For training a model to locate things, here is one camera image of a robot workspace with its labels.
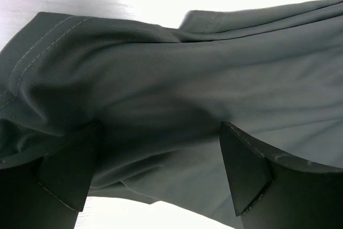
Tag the dark grey t shirt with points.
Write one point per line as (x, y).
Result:
(162, 94)

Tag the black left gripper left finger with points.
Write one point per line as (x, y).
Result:
(47, 186)

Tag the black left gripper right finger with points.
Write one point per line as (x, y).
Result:
(273, 189)

